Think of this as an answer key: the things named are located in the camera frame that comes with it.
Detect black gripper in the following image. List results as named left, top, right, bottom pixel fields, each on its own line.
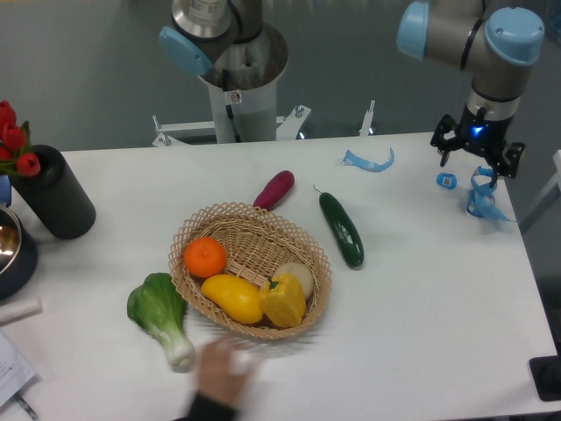
left=430, top=106, right=526, bottom=188

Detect grey robot arm, blue caps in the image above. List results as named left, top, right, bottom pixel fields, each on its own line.
left=396, top=1, right=544, bottom=185

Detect dark sleeved forearm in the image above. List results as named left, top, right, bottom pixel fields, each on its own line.
left=175, top=392, right=238, bottom=421

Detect silver robot base column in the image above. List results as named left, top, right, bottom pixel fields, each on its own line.
left=159, top=1, right=288, bottom=144

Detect woven wicker basket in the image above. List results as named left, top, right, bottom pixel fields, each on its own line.
left=168, top=203, right=331, bottom=340

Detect yellow pepper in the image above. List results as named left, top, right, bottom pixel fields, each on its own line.
left=259, top=274, right=306, bottom=328

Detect person's hand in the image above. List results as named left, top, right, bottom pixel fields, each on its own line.
left=196, top=337, right=262, bottom=409

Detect small blue tag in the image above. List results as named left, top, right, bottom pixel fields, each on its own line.
left=436, top=172, right=458, bottom=190

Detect blue tape strip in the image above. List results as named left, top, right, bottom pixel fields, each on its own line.
left=340, top=147, right=395, bottom=173

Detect green cucumber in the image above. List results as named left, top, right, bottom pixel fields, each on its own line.
left=313, top=186, right=365, bottom=269

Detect purple sweet potato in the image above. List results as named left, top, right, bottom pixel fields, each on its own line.
left=252, top=170, right=295, bottom=211

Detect beige round potato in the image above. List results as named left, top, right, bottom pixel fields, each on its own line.
left=273, top=262, right=315, bottom=300

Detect black device at edge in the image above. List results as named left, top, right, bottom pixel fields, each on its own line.
left=529, top=355, right=560, bottom=402

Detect yellow mango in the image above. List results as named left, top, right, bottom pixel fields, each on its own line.
left=201, top=275, right=263, bottom=325

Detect orange fruit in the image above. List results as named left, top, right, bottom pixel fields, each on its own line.
left=183, top=237, right=227, bottom=278

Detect green bok choy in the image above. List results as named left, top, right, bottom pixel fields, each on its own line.
left=126, top=273, right=195, bottom=372

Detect black cylindrical vase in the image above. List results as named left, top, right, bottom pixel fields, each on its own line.
left=10, top=145, right=96, bottom=239

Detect red tulip flowers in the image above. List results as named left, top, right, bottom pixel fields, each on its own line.
left=1, top=100, right=41, bottom=177

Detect dark metal bowl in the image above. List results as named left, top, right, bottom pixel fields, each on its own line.
left=1, top=205, right=38, bottom=300

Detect white rolled paper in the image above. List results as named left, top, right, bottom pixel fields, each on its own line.
left=0, top=296, right=42, bottom=325

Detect white paper sheet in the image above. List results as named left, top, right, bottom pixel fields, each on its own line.
left=0, top=334, right=37, bottom=405

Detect pen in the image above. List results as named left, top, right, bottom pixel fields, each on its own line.
left=13, top=393, right=39, bottom=421

